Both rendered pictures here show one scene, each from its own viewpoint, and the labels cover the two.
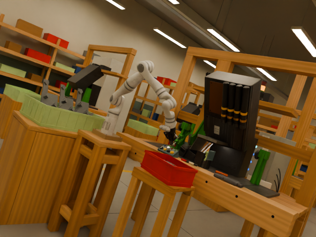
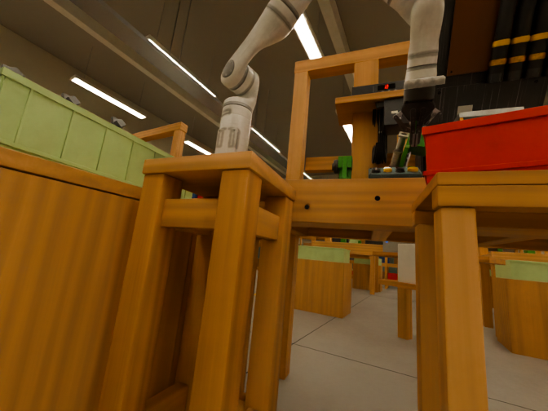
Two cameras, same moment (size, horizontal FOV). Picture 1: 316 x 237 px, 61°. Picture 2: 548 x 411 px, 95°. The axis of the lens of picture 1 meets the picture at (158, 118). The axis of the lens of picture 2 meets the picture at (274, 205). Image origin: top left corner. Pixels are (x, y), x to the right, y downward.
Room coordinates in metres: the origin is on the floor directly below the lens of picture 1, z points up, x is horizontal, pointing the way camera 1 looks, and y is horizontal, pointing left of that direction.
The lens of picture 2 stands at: (1.42, 0.43, 0.63)
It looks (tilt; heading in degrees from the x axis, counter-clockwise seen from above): 11 degrees up; 343
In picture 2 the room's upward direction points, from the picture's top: 5 degrees clockwise
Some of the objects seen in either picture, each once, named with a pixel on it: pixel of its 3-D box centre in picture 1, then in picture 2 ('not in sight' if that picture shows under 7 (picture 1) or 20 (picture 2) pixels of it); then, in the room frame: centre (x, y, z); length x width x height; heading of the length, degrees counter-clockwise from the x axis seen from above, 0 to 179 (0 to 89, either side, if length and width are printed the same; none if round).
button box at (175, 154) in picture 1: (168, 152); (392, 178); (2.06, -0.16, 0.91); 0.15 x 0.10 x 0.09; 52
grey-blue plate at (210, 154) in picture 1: (209, 159); not in sight; (1.99, -0.47, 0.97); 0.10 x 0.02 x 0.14; 142
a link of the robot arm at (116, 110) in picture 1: (116, 105); (240, 91); (2.14, 0.35, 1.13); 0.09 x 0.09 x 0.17; 34
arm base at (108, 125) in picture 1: (110, 123); (233, 138); (2.15, 0.35, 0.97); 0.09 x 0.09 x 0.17; 56
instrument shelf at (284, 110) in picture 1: (241, 100); (421, 103); (2.38, -0.65, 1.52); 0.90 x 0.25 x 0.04; 52
